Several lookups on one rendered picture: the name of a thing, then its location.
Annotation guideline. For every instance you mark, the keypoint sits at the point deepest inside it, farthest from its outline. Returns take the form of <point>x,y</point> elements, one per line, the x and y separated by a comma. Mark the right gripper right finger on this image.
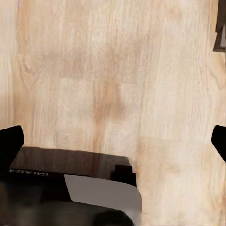
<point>219,140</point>

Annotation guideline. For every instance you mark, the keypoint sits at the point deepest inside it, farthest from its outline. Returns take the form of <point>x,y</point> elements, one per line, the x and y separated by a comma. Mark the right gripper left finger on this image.
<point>11,141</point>

